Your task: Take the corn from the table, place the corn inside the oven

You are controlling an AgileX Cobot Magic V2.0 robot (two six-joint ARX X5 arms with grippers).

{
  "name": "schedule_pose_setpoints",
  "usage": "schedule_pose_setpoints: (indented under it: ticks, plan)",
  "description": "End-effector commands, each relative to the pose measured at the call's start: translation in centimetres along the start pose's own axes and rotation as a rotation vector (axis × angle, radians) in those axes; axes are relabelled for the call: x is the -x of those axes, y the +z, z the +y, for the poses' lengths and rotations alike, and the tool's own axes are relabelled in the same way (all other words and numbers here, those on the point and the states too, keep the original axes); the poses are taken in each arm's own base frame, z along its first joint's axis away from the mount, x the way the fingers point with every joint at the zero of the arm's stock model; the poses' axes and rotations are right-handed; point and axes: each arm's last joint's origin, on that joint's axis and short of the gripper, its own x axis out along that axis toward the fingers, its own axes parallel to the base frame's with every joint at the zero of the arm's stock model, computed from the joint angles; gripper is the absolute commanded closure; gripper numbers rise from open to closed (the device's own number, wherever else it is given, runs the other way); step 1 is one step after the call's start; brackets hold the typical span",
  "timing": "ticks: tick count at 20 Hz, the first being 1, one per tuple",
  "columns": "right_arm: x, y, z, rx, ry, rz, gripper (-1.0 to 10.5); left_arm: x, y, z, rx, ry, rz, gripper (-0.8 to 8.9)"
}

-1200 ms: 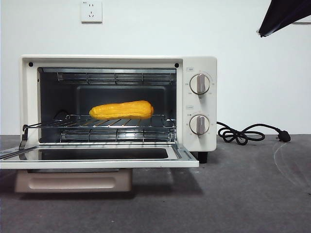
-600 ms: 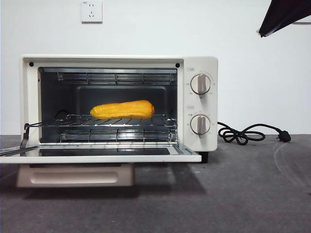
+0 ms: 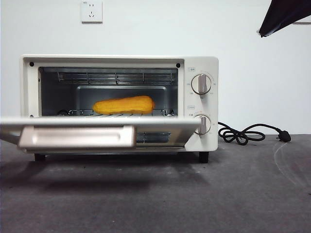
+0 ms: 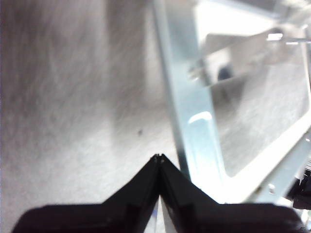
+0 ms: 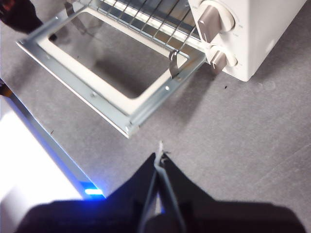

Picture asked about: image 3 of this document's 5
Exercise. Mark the yellow corn cob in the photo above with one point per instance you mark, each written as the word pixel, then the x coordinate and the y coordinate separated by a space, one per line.
pixel 126 105

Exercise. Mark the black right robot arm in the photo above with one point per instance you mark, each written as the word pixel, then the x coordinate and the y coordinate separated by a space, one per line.
pixel 281 14

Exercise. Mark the cream round oven knob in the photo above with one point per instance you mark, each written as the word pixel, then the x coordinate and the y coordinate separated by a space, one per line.
pixel 205 125
pixel 201 83

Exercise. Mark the cream Toshiba toaster oven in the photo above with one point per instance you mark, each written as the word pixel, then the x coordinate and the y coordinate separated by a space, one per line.
pixel 204 143

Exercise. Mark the black oven foot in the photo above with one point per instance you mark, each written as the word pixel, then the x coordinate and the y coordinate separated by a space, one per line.
pixel 40 157
pixel 204 157

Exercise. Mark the white wall socket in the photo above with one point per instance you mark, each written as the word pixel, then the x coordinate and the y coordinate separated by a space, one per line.
pixel 303 22
pixel 91 12

